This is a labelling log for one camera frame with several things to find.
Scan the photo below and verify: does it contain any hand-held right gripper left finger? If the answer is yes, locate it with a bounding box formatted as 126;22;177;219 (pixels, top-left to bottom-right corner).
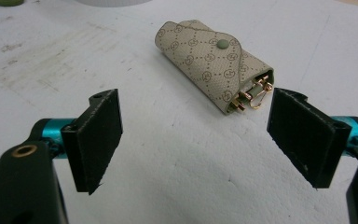
31;88;124;196

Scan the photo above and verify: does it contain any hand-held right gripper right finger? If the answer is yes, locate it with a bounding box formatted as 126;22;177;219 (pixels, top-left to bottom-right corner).
266;87;358;189

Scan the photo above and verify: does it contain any beige patterned key case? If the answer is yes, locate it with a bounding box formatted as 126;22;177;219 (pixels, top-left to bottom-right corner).
154;19;275;116

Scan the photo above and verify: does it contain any green object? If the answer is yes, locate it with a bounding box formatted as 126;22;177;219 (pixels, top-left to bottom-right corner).
0;0;25;7

